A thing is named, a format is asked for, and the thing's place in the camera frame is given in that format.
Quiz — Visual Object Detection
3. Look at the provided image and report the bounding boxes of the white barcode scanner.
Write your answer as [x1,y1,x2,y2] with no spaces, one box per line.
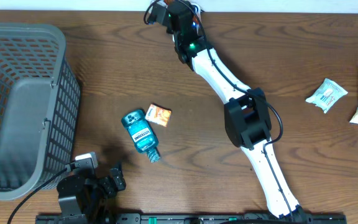
[168,1,201,43]

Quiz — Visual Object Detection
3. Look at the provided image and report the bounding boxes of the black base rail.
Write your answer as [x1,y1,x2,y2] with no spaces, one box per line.
[35,212,347,224]

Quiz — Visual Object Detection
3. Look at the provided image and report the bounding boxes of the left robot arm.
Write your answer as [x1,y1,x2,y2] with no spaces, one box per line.
[56,158,126,224]

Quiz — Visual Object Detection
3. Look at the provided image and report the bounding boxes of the grey plastic mesh basket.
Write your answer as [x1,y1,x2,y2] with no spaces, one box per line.
[0,23,81,200]

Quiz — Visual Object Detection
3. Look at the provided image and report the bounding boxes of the small orange tissue pack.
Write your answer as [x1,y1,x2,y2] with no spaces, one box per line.
[145,104,172,127]

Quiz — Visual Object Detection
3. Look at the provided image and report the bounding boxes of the orange chocolate bar wrapper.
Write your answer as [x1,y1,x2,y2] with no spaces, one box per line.
[163,0,175,5]

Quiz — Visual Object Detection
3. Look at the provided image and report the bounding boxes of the pale green snack packet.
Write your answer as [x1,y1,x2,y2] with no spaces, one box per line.
[305,78,348,113]

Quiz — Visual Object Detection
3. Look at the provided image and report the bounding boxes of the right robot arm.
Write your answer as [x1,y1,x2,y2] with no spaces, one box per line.
[166,1,304,223]

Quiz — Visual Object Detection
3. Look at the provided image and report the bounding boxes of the blue Listerine mouthwash bottle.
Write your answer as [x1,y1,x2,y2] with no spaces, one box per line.
[121,110,160,163]

